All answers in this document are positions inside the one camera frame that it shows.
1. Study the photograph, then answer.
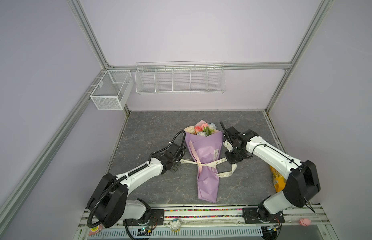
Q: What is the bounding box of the cream printed ribbon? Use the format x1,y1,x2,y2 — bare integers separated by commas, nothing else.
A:
180,141,237,178

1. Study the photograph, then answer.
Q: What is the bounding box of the pink purple wrapping paper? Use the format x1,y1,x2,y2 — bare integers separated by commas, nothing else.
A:
185,120,223,203

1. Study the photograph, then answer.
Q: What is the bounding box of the cream fake rose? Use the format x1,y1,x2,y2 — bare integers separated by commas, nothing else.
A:
184,126,196,135

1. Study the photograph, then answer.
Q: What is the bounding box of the red pink fake rose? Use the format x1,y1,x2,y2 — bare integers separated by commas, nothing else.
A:
195,126,204,134

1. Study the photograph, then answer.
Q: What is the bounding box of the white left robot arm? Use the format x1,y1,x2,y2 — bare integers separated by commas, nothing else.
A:
87,149,186,228

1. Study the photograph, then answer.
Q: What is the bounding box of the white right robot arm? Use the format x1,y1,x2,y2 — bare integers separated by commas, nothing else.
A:
224,127,321,223

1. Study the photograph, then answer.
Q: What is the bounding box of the yellow snack bag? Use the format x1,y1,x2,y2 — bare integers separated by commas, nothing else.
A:
270,166,286,193

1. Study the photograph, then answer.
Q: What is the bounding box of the white crumpled toy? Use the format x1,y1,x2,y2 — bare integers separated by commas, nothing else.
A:
169,219,181,232

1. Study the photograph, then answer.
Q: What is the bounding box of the white mesh box basket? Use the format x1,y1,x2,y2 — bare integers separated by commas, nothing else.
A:
90,70,134,111

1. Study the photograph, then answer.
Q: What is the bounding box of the pink green round toy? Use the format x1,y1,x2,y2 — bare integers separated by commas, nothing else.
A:
89,225,103,237

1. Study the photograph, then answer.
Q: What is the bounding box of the pink pig toy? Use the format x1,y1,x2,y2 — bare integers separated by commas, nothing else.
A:
299,218,312,227

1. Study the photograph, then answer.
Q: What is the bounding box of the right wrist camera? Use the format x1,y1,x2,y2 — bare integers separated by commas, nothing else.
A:
223,127,243,152

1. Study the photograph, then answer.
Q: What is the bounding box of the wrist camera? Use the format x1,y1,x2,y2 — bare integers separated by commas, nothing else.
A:
165,143,183,156
223,127,243,152

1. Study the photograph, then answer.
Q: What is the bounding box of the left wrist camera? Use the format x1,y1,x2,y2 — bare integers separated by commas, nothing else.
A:
165,143,183,156

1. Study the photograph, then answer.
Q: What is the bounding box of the white wire shelf basket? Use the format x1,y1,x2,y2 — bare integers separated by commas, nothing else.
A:
135,61,226,94

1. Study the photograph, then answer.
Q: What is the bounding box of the front rail base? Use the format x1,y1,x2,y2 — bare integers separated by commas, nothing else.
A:
74,205,338,240

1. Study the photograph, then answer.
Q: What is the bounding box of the aluminium enclosure frame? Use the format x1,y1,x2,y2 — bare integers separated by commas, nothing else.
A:
0,0,337,229

